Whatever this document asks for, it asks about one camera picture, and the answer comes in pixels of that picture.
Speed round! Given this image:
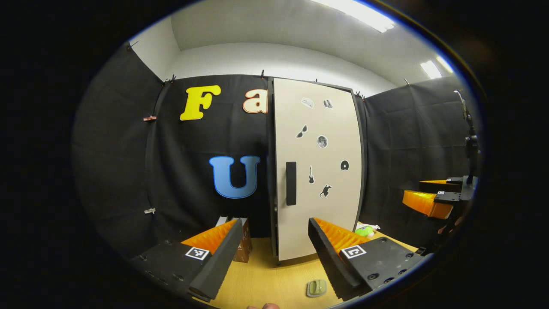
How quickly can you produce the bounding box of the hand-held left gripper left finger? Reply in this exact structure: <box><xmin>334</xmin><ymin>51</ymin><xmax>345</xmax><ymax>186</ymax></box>
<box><xmin>129</xmin><ymin>219</ymin><xmax>244</xmax><ymax>301</ymax></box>

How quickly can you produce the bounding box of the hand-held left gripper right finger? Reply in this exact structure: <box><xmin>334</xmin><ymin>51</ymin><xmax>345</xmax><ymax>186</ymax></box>
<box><xmin>308</xmin><ymin>217</ymin><xmax>425</xmax><ymax>301</ymax></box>

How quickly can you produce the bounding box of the grey green coaster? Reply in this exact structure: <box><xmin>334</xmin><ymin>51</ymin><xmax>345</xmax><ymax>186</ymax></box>
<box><xmin>306</xmin><ymin>279</ymin><xmax>327</xmax><ymax>297</ymax></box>

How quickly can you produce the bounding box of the beige cabinet door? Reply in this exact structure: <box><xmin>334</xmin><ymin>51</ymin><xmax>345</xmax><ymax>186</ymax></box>
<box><xmin>273</xmin><ymin>78</ymin><xmax>363</xmax><ymax>261</ymax></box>

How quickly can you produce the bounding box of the dark grey cabinet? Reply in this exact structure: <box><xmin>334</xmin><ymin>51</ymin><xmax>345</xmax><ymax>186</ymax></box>
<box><xmin>266</xmin><ymin>77</ymin><xmax>367</xmax><ymax>266</ymax></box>

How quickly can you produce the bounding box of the brown book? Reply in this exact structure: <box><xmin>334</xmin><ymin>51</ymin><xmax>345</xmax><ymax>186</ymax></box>
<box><xmin>234</xmin><ymin>218</ymin><xmax>253</xmax><ymax>263</ymax></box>

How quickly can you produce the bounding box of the white and green plush toy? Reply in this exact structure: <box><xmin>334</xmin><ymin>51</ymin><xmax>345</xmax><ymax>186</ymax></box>
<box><xmin>355</xmin><ymin>222</ymin><xmax>381</xmax><ymax>238</ymax></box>

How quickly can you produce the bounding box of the black backdrop cloth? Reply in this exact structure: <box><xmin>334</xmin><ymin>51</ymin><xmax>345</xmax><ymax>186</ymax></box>
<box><xmin>71</xmin><ymin>43</ymin><xmax>483</xmax><ymax>258</ymax></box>

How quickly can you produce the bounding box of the long ceiling light panel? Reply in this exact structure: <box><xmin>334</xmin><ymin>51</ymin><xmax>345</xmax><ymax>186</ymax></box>
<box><xmin>313</xmin><ymin>0</ymin><xmax>395</xmax><ymax>33</ymax></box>

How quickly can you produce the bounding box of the black door handle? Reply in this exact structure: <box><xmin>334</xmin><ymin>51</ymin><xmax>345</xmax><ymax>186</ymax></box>
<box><xmin>286</xmin><ymin>162</ymin><xmax>297</xmax><ymax>206</ymax></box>

